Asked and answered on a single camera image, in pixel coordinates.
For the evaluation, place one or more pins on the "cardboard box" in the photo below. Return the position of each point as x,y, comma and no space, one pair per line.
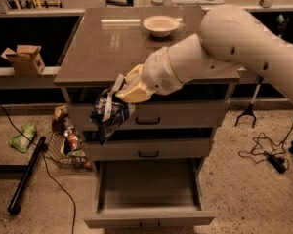
26,60

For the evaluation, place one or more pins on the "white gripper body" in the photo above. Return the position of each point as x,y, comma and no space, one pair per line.
157,71

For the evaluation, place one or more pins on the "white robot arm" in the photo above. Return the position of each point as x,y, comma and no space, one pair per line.
228,37

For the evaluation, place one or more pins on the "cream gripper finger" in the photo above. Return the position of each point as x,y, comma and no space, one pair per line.
134,76
135,92

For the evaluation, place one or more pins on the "grey bottom drawer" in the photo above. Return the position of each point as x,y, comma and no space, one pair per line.
148,194

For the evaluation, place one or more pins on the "black metal stand leg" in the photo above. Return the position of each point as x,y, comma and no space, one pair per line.
15,205

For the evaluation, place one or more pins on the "grey drawer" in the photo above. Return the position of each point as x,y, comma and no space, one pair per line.
148,194
150,144
195,105

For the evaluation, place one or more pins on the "wire basket with snacks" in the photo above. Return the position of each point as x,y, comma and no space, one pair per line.
65,145

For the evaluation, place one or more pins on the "green snack bag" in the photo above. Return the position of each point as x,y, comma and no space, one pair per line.
23,140

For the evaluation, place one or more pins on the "black power adapter with cable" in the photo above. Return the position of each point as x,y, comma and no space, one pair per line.
259,154

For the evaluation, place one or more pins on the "grey middle drawer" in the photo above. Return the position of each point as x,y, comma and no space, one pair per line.
150,144

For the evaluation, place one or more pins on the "grey drawer cabinet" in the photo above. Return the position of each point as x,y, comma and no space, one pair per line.
112,41

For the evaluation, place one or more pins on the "grey top drawer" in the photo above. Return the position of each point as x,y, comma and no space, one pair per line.
195,105

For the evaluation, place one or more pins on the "white bowl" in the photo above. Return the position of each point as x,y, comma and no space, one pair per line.
160,26

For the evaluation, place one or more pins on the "blue chip bag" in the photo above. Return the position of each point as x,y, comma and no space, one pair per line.
109,112

